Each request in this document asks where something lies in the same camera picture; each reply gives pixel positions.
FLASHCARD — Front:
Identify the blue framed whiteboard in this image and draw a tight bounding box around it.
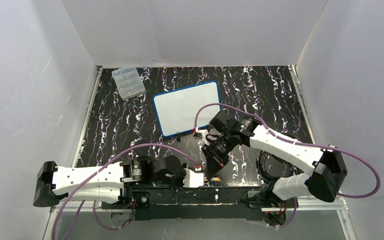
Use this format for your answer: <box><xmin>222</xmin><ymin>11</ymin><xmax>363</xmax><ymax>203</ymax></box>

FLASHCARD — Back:
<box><xmin>152</xmin><ymin>80</ymin><xmax>221</xmax><ymax>137</ymax></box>

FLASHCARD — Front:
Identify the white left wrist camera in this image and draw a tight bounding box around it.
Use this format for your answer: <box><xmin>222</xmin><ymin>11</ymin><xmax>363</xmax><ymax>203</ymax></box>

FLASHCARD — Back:
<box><xmin>183</xmin><ymin>168</ymin><xmax>205</xmax><ymax>188</ymax></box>

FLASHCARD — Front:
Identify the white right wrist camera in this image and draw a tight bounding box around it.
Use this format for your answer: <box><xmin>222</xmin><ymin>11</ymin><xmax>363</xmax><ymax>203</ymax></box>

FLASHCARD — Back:
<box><xmin>193</xmin><ymin>128</ymin><xmax>220</xmax><ymax>147</ymax></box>

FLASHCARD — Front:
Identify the black coiled cable bundle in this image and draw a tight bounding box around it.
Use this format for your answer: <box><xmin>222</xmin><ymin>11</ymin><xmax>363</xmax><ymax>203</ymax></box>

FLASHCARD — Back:
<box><xmin>256</xmin><ymin>132</ymin><xmax>304</xmax><ymax>183</ymax></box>

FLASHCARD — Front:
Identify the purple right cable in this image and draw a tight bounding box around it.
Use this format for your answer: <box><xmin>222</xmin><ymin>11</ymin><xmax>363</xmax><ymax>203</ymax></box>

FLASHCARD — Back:
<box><xmin>193</xmin><ymin>102</ymin><xmax>381</xmax><ymax>200</ymax></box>

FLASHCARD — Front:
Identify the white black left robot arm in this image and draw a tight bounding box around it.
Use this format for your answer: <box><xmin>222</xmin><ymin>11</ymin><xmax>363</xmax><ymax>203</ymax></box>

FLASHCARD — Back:
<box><xmin>33</xmin><ymin>155</ymin><xmax>188</xmax><ymax>208</ymax></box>

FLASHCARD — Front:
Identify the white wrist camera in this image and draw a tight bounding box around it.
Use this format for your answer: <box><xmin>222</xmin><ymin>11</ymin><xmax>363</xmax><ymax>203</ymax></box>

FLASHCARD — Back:
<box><xmin>193</xmin><ymin>128</ymin><xmax>220</xmax><ymax>147</ymax></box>
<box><xmin>183</xmin><ymin>168</ymin><xmax>205</xmax><ymax>188</ymax></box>

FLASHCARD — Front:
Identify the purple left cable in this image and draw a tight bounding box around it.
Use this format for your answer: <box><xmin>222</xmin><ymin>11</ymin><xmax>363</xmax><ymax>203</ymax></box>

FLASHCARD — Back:
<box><xmin>51</xmin><ymin>143</ymin><xmax>203</xmax><ymax>240</ymax></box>

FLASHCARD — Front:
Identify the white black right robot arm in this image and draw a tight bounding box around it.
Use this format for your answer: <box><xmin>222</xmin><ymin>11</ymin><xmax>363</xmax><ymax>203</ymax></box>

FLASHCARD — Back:
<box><xmin>201</xmin><ymin>110</ymin><xmax>348</xmax><ymax>203</ymax></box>

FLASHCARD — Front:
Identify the purple cable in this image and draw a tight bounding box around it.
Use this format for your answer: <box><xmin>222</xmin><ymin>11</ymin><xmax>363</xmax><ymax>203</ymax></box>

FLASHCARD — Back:
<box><xmin>193</xmin><ymin>102</ymin><xmax>381</xmax><ymax>200</ymax></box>
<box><xmin>51</xmin><ymin>143</ymin><xmax>203</xmax><ymax>240</ymax></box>

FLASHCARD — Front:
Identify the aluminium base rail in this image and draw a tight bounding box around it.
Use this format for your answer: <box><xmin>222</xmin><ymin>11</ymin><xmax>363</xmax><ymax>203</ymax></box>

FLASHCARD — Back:
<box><xmin>49</xmin><ymin>187</ymin><xmax>349</xmax><ymax>214</ymax></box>

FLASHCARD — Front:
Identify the clear plastic compartment box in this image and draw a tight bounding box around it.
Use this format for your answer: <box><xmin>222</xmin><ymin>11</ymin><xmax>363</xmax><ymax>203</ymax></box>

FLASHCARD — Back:
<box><xmin>111</xmin><ymin>67</ymin><xmax>146</xmax><ymax>101</ymax></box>

